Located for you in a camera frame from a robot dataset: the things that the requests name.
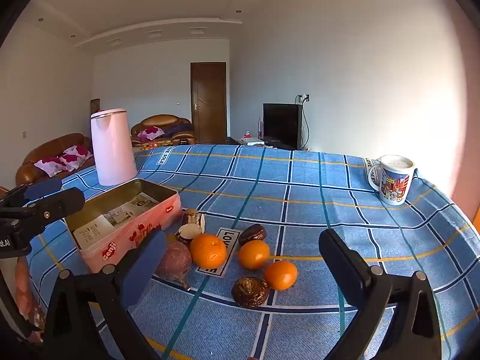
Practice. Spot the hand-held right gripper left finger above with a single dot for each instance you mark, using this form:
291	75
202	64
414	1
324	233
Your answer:
144	266

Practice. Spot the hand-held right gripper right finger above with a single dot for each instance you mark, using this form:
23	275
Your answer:
337	258

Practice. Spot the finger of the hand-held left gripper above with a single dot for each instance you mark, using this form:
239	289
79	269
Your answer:
43	189
60	202

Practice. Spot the pink tin box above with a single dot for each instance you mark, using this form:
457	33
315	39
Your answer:
127	240

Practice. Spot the orange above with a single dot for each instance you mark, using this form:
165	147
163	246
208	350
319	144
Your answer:
254	254
280	275
208	251

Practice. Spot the dark brown pastry back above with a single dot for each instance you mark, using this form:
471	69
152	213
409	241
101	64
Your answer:
252	234

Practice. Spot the dark brown pastry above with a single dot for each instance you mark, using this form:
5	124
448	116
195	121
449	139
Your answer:
252	234
249	292

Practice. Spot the purple sweet potato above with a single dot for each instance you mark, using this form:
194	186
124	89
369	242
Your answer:
173	264

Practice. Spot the white purple floral pillow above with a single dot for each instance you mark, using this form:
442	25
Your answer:
151	132
63	159

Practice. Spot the brown leather sofa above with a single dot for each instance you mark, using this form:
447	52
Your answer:
52	148

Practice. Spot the paper leaflets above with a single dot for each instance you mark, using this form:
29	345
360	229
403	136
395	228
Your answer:
112	213

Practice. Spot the opened mangosteen half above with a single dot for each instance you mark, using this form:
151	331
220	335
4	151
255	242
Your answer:
188	232
195	218

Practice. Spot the blue plaid blanket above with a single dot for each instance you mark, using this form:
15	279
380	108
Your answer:
285	202

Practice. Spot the pink electric kettle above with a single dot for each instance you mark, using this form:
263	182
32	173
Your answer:
112	146

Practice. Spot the dark brown pastry front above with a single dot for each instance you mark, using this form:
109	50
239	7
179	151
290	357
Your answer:
249	292

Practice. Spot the white cartoon print mug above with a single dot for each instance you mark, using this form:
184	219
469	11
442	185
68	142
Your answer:
393	182

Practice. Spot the brown leather armchair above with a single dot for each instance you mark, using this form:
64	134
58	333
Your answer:
168	123

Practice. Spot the black television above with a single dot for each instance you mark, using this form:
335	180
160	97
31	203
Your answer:
281	125

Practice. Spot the flat white box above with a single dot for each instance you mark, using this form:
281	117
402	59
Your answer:
252	141

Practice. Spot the brown wooden door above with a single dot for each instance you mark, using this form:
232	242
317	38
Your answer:
208	102

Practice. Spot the white wall socket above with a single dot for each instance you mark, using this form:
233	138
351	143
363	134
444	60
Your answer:
305	97

